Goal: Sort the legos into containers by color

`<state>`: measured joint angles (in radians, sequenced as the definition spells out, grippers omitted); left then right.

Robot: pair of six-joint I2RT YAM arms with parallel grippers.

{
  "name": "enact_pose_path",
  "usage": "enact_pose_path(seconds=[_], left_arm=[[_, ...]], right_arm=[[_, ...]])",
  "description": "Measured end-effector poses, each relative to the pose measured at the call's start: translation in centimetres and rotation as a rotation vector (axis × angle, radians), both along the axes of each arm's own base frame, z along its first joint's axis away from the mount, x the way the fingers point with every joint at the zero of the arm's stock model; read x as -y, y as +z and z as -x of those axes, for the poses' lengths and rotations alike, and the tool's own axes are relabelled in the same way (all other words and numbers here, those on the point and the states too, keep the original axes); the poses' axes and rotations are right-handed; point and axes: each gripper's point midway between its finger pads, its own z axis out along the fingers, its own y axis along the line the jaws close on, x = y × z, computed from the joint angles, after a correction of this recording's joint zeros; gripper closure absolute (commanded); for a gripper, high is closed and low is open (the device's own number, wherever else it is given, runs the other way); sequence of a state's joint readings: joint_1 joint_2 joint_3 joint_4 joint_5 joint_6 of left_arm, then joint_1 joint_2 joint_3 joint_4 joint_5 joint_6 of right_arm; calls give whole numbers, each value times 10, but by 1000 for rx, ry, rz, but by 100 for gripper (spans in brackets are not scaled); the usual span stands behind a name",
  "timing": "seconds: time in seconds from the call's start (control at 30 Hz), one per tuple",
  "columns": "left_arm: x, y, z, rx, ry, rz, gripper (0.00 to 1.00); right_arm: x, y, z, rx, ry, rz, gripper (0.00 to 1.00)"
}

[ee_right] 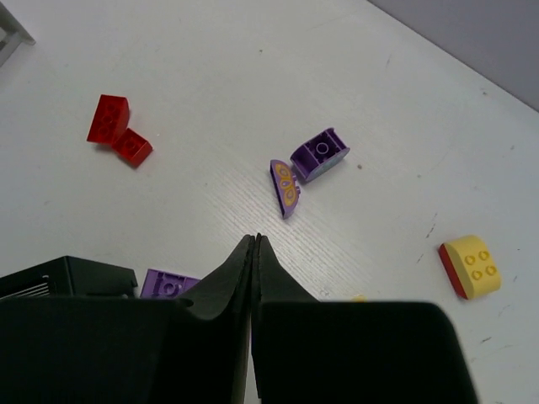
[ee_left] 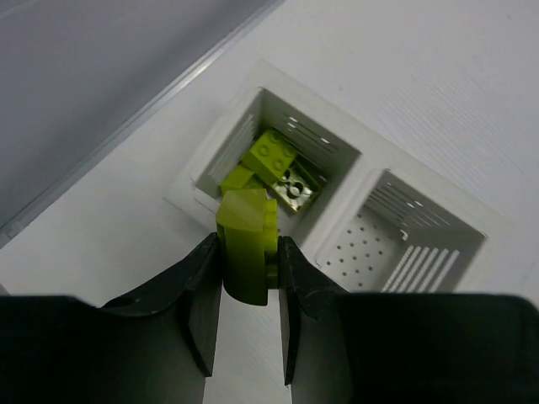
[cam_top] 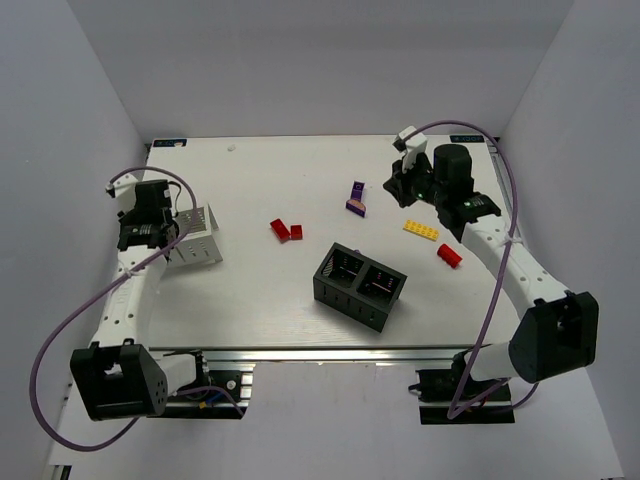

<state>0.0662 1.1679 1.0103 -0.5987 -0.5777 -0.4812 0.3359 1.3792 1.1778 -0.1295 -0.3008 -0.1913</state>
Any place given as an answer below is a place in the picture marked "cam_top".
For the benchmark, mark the red round-stud lego brick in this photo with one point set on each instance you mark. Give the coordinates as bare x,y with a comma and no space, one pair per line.
449,256

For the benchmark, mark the black two-compartment container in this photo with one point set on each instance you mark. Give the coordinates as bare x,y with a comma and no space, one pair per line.
357,286

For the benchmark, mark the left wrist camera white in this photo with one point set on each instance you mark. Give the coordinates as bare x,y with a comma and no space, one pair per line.
123,190

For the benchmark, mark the purple lego upright piece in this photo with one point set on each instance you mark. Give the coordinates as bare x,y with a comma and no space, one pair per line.
357,191

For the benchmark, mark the flat yellow lego plate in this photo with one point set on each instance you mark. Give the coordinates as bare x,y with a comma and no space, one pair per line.
421,230

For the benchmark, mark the aluminium front rail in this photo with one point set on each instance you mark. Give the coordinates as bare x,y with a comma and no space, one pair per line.
341,355

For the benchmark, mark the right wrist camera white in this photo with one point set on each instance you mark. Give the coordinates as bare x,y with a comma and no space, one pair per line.
410,143

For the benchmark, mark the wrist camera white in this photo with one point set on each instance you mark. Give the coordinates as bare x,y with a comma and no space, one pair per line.
123,190
410,143

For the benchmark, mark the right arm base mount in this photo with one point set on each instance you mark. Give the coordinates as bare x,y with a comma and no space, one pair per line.
435,391

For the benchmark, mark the right blue table label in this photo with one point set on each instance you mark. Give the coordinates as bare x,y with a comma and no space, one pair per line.
467,139

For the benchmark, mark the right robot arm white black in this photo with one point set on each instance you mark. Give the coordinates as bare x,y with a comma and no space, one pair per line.
557,330

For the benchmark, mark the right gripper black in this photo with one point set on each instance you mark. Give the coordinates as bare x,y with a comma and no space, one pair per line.
400,183

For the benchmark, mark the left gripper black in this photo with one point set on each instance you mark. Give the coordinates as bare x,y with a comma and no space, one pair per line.
167,232

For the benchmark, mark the white two-compartment container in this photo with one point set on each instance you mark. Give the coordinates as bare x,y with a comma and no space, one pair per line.
199,245

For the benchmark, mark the small red lego brick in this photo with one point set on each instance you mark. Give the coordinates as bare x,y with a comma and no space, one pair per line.
296,232

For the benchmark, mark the purple pink lego slope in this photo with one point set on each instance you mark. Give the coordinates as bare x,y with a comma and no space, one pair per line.
356,207

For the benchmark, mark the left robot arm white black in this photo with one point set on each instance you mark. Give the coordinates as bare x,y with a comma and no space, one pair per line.
116,375

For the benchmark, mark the blue table label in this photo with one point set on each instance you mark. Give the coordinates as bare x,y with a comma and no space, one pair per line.
169,143
467,139

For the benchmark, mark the long red lego brick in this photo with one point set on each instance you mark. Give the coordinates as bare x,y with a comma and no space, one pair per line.
280,230

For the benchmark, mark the left blue table label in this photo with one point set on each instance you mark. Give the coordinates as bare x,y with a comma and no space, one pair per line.
169,143

